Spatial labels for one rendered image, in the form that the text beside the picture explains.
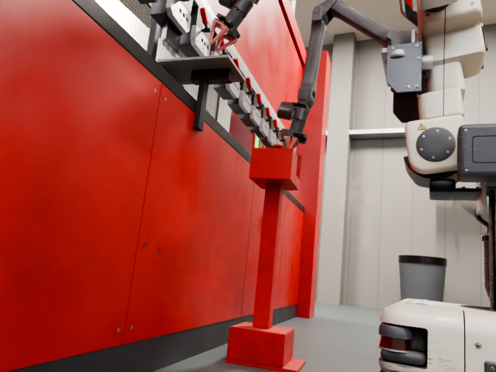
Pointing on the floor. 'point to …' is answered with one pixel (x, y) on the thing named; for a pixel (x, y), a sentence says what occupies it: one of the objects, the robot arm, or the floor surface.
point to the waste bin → (422, 277)
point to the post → (153, 38)
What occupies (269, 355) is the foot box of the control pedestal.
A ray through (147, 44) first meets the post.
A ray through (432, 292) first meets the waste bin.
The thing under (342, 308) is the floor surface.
